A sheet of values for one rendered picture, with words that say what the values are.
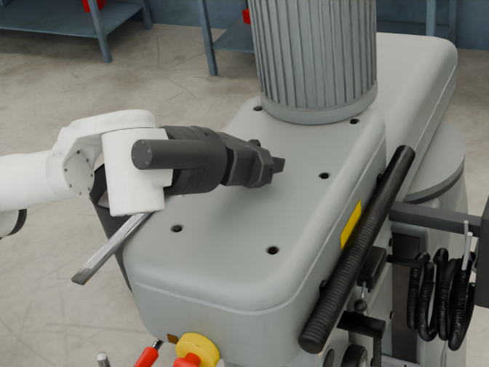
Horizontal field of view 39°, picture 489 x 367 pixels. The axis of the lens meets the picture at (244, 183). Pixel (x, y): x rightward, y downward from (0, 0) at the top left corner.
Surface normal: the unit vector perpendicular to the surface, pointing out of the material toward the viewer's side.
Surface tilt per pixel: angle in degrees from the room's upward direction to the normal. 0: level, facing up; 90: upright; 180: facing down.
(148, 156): 60
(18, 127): 0
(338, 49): 90
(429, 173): 0
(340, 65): 90
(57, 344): 0
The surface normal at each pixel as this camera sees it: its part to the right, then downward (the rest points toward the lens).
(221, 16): -0.43, 0.58
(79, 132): -0.39, 0.00
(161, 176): 0.76, -0.13
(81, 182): 0.91, -0.14
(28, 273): -0.13, -0.80
